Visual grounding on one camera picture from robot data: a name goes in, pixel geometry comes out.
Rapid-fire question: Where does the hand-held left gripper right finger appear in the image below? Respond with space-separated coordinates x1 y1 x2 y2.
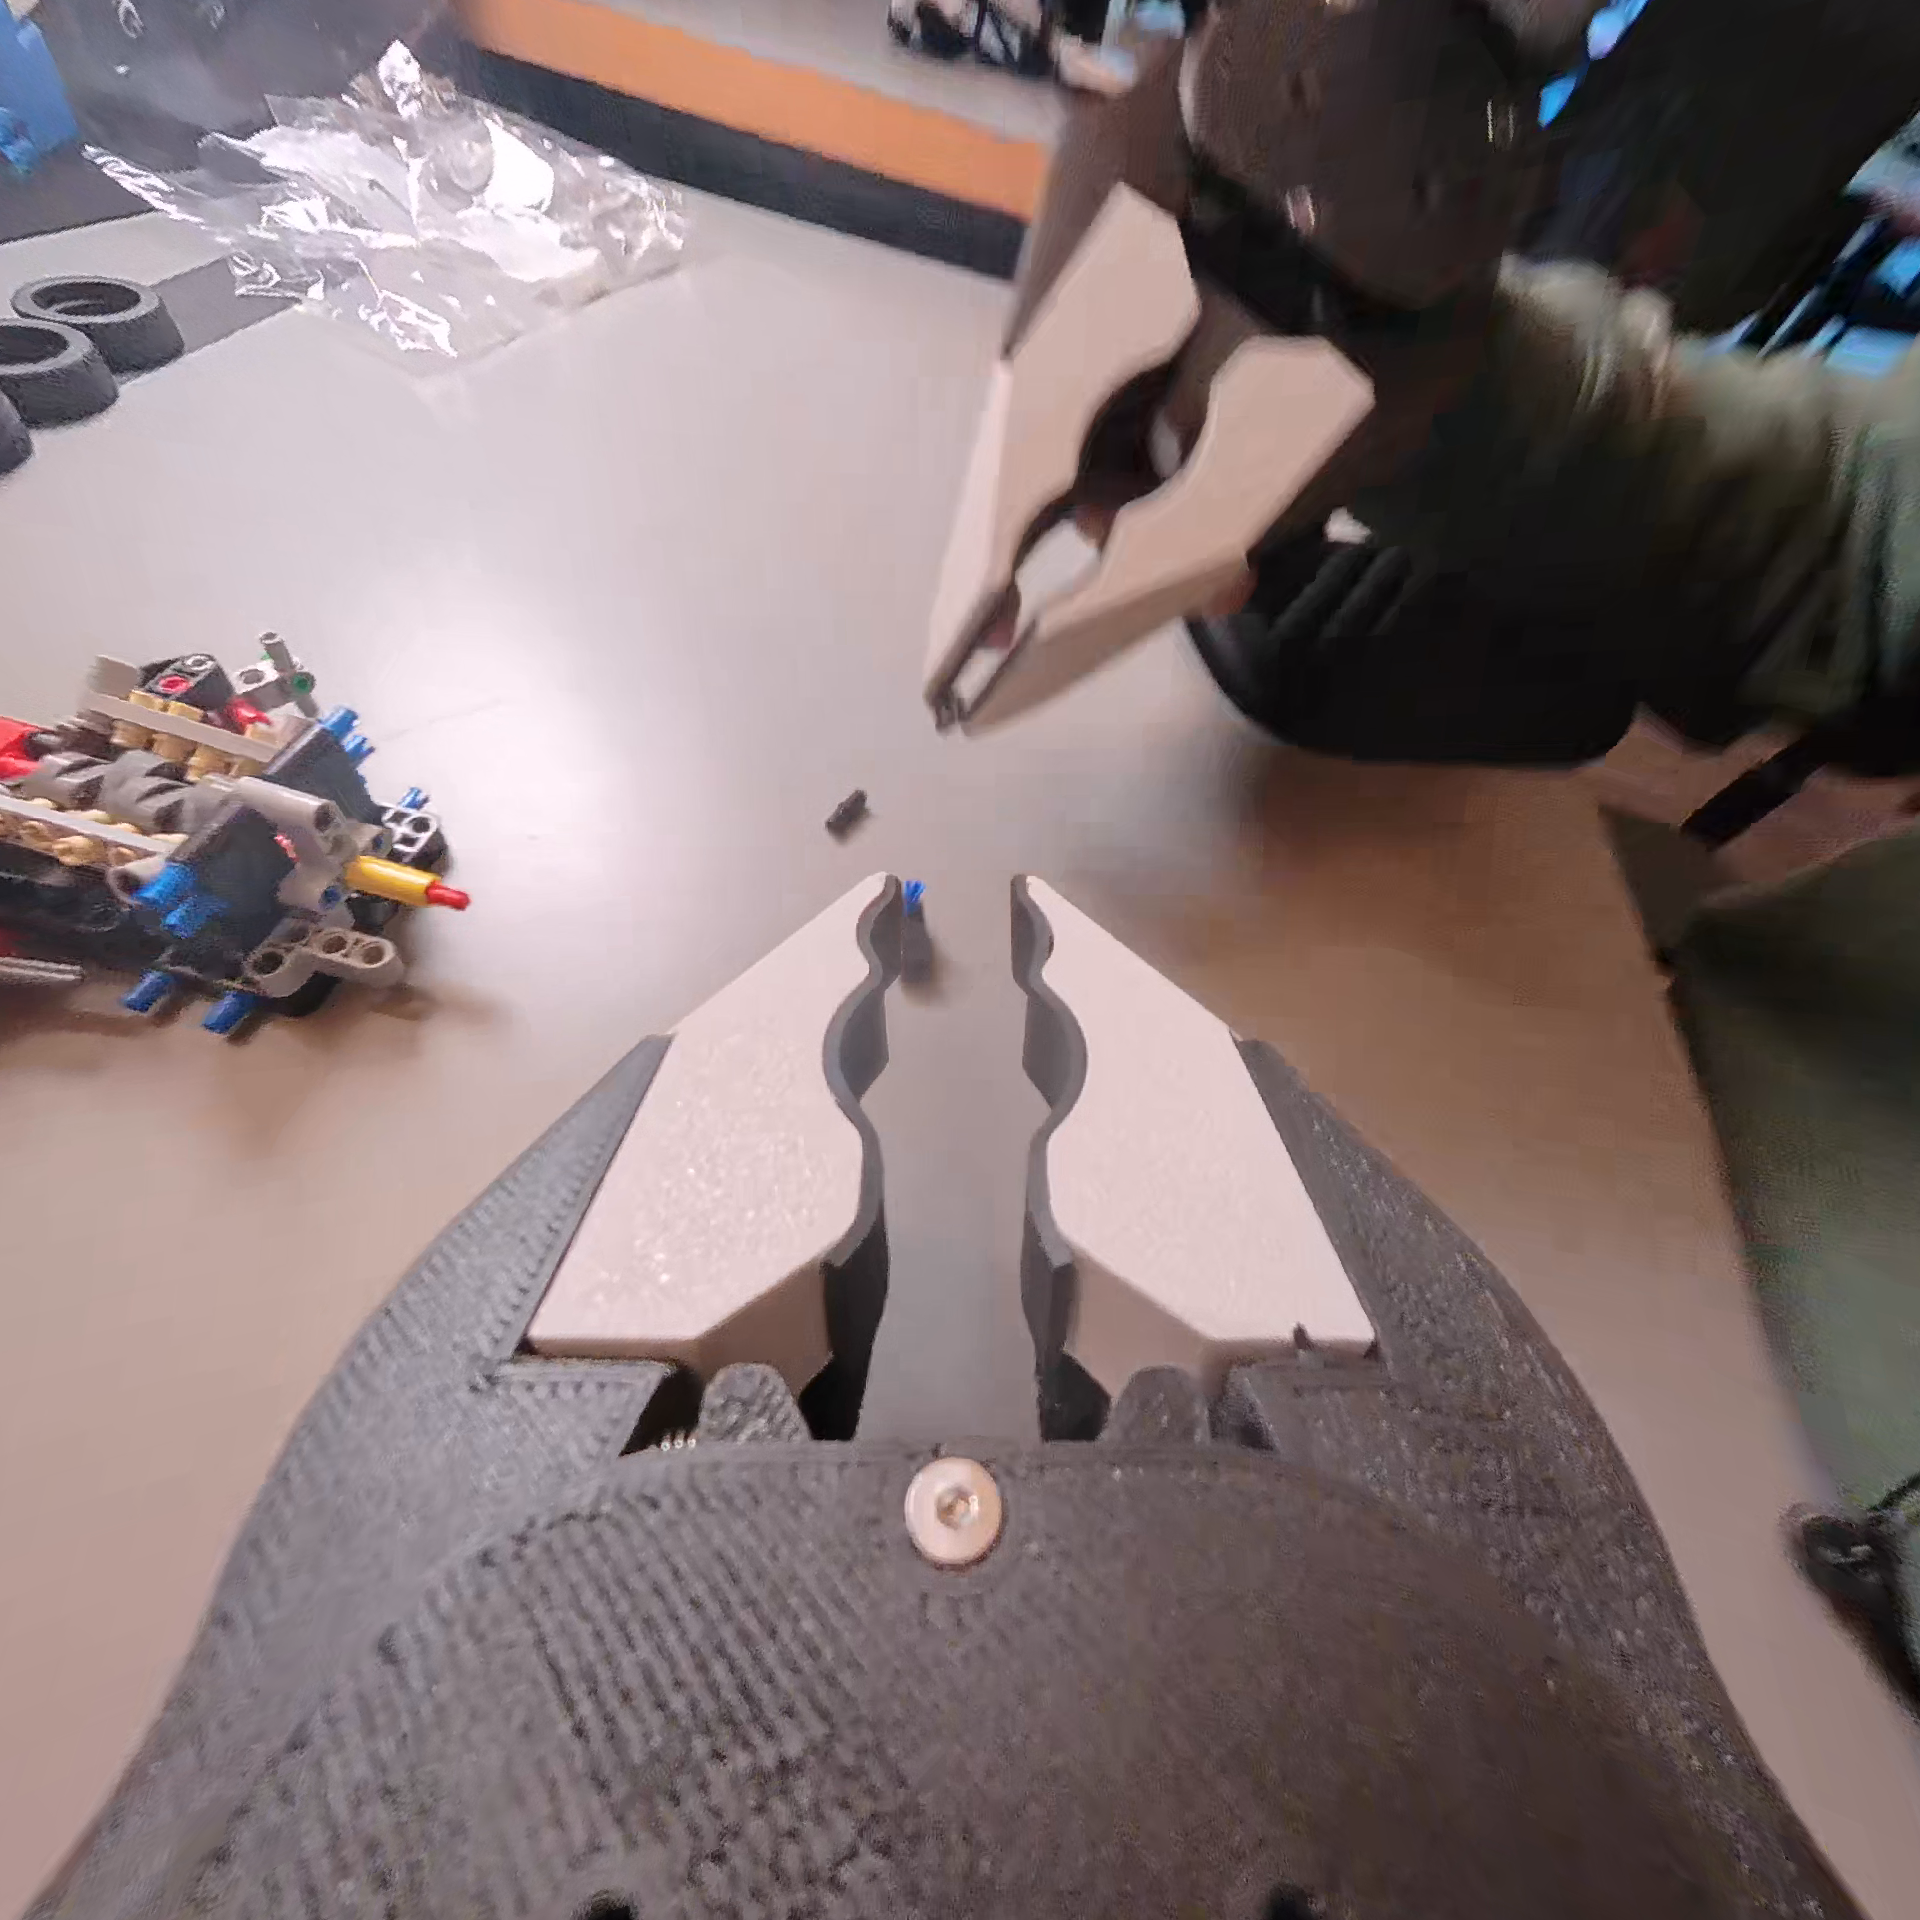
1009 876 1377 1428

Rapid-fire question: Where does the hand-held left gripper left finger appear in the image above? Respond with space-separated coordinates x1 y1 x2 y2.
526 873 906 1404

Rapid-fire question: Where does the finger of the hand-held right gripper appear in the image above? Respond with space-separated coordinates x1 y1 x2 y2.
956 352 1377 737
922 59 1210 735

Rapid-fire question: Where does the lego car chassis assembly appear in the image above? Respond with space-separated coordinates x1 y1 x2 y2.
0 630 474 1041

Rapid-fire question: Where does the wooden side table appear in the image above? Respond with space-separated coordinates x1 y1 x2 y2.
452 0 1051 279

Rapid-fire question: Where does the person's green sweatshirt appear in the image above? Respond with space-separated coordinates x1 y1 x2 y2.
1657 826 1920 1726

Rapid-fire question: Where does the empty clear plastic bag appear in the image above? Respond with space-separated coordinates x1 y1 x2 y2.
82 36 693 364

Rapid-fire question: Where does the blue plastic object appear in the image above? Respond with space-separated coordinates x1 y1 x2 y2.
0 0 80 181

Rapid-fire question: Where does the black cord with toggle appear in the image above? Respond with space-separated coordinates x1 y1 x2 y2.
1785 1475 1920 1711

